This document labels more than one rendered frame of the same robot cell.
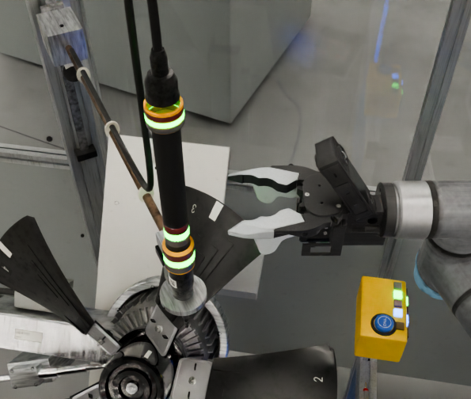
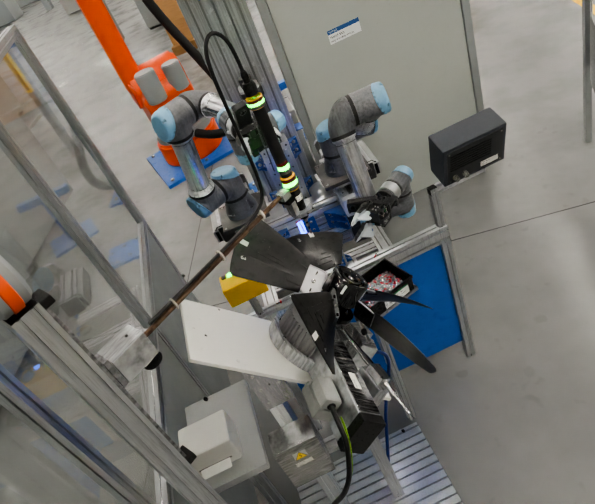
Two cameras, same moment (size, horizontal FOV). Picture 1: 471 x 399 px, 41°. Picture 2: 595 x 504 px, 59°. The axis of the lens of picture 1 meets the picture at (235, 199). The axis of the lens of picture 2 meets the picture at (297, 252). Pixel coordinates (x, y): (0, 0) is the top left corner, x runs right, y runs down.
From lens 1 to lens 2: 1.58 m
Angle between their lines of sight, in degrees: 70
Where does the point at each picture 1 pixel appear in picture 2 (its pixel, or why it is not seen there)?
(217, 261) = (270, 239)
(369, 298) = (236, 282)
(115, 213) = (245, 362)
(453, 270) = not seen: hidden behind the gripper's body
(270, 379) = (310, 253)
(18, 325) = (352, 385)
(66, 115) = (164, 446)
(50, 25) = (127, 342)
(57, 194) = not seen: outside the picture
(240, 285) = (242, 390)
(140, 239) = (256, 351)
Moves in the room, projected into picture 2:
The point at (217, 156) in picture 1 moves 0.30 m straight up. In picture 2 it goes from (187, 304) to (135, 227)
